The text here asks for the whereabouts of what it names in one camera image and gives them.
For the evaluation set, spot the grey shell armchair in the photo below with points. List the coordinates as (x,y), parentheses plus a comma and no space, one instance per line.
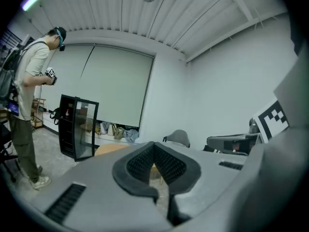
(179,136)

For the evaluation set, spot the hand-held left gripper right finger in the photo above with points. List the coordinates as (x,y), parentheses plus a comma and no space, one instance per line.
(212,178)

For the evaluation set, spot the blue plaid cloth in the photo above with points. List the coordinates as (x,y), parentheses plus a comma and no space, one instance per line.
(104,127)

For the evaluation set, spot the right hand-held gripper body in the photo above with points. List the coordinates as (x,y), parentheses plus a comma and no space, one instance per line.
(272,120)

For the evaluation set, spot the yellow utility cart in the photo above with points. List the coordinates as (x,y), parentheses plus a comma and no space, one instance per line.
(38,112)

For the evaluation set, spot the beige tote bag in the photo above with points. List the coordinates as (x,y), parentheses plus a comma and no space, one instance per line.
(112,129)

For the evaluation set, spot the oval wooden table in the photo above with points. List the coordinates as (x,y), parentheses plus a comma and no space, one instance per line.
(111,149)

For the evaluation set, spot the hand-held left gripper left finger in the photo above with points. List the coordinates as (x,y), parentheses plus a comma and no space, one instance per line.
(96,190)

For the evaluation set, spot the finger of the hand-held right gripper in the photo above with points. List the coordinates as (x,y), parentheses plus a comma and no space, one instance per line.
(217,141)

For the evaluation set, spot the black shoulder bag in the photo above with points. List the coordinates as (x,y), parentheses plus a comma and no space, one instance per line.
(56,115)

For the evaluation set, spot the white roller blind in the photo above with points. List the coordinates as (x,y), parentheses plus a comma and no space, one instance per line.
(116,86)

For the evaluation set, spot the black glass-door fridge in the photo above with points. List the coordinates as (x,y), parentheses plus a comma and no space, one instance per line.
(66,134)

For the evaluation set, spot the red drink bottle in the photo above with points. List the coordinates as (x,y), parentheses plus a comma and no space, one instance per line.
(67,114)

